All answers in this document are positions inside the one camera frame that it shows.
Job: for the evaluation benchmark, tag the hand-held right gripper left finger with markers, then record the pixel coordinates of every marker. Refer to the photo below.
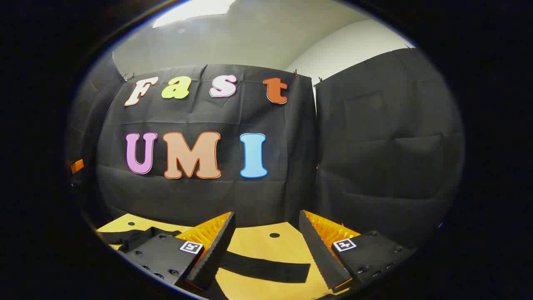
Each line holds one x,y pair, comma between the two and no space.
214,254

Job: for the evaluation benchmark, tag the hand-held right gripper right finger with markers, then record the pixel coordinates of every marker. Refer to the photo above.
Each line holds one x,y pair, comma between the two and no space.
320,254

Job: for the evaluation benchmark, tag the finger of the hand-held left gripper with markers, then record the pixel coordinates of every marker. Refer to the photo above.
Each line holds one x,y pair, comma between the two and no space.
77,166

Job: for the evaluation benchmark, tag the black knit garment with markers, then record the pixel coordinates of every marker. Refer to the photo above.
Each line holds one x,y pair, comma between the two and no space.
266,266

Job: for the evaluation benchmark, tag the black backdrop cloth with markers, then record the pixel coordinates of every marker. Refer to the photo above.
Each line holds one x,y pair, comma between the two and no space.
374,146

